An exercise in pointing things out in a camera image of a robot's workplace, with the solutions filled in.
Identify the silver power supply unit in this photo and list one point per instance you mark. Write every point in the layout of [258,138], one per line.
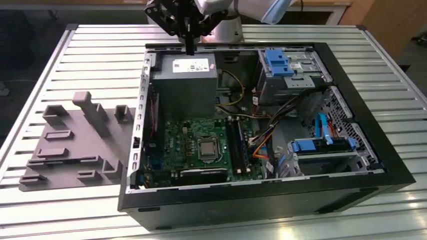
[182,92]

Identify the black RAM stick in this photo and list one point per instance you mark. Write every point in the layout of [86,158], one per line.
[66,162]

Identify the grey parts rack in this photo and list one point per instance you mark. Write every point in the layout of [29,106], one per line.
[82,147]

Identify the blue plastic drive bracket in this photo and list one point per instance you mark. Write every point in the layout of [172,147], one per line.
[277,62]

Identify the silver CPU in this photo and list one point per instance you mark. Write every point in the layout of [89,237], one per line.
[206,149]

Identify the green motherboard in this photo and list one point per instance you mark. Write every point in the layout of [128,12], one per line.
[160,140]

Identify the metal locking lever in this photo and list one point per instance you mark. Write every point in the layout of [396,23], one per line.
[220,157]

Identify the brown wooden cabinet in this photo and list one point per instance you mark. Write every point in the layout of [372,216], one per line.
[383,25]

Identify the hard disk in blue carrier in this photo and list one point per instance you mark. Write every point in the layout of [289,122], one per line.
[303,147]

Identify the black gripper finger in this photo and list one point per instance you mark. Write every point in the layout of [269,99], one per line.
[208,25]
[160,17]

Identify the short blue expansion slot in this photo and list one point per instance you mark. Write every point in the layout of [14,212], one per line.
[154,162]

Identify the silver disk bay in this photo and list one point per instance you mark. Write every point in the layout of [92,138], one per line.
[327,156]

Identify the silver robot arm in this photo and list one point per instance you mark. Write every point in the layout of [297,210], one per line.
[226,30]

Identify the black RAM slot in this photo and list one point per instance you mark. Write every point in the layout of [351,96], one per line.
[240,145]
[230,145]
[234,145]

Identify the silver drive cage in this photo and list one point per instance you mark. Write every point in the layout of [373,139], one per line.
[300,85]

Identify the black graphics card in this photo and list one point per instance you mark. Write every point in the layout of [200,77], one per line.
[202,176]

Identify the light wooden desk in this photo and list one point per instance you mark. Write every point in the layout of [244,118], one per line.
[316,4]

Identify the black PC case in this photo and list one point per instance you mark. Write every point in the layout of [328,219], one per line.
[233,207]

